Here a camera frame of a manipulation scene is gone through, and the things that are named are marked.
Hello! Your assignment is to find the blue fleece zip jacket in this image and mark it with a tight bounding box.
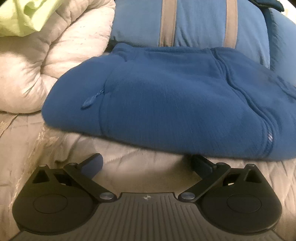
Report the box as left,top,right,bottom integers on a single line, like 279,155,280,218
42,44,295,160

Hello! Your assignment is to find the grey quilted bedspread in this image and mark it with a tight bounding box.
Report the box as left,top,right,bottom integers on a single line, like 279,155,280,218
0,111,296,241

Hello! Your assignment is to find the white puffy comforter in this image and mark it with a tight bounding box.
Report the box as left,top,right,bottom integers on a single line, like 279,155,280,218
1,1,115,113

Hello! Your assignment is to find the left blue striped pillow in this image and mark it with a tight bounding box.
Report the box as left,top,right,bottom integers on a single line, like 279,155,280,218
110,1,270,67

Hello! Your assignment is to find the blue striped pillow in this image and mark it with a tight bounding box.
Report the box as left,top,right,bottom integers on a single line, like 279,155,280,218
262,8,295,85
110,1,270,67

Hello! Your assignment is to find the right blue striped pillow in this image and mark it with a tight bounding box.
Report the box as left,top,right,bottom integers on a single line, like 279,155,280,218
262,8,295,85

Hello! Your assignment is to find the light green blanket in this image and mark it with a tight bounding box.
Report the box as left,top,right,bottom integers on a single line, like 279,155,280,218
1,0,63,37

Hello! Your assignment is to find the dark blue folded garment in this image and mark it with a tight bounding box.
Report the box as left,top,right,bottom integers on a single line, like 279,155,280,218
249,0,285,12

